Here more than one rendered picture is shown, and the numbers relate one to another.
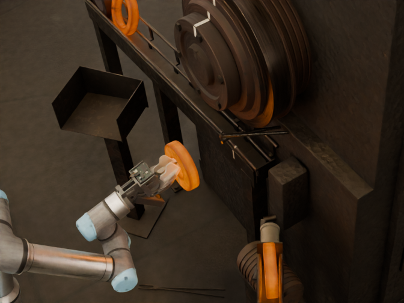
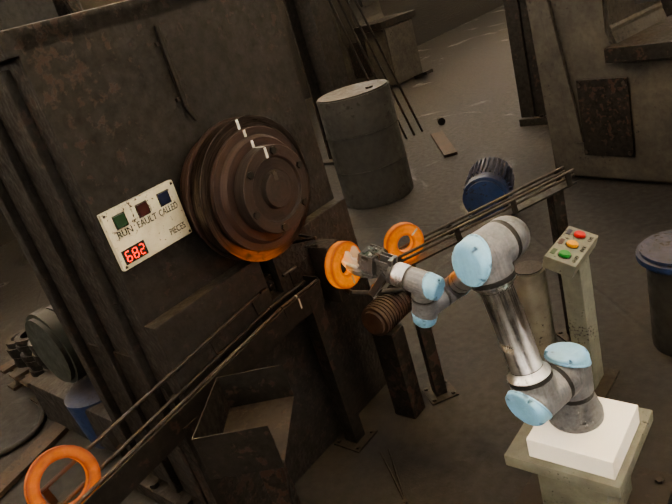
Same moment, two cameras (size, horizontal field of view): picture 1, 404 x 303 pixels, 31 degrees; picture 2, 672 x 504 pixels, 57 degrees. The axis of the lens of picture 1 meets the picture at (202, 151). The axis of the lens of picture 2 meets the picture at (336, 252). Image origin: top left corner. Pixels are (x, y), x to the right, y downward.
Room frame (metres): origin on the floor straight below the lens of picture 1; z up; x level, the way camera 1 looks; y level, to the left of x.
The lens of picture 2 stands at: (2.05, 1.79, 1.63)
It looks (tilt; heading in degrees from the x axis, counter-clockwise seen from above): 23 degrees down; 251
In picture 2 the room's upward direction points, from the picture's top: 17 degrees counter-clockwise
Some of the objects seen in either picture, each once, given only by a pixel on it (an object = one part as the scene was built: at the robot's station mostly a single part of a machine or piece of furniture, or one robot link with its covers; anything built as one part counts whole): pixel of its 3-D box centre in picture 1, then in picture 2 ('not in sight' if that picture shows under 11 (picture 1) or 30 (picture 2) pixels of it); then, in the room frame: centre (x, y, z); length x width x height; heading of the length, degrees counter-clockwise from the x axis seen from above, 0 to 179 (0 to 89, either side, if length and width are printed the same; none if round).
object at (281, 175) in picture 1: (289, 193); (330, 270); (1.38, -0.25, 0.68); 0.11 x 0.08 x 0.24; 115
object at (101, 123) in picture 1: (116, 157); (280, 497); (1.93, 0.33, 0.36); 0.26 x 0.20 x 0.72; 60
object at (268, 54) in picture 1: (234, 48); (253, 189); (1.59, -0.13, 1.11); 0.47 x 0.06 x 0.47; 25
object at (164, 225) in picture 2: not in sight; (147, 224); (1.94, -0.09, 1.15); 0.26 x 0.02 x 0.18; 25
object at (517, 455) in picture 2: not in sight; (578, 437); (1.11, 0.65, 0.28); 0.32 x 0.32 x 0.04; 26
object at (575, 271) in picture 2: not in sight; (581, 315); (0.66, 0.24, 0.31); 0.24 x 0.16 x 0.62; 25
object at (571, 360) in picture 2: not in sight; (567, 369); (1.12, 0.66, 0.53); 0.13 x 0.12 x 0.14; 11
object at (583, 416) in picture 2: not in sight; (573, 401); (1.11, 0.66, 0.41); 0.15 x 0.15 x 0.10
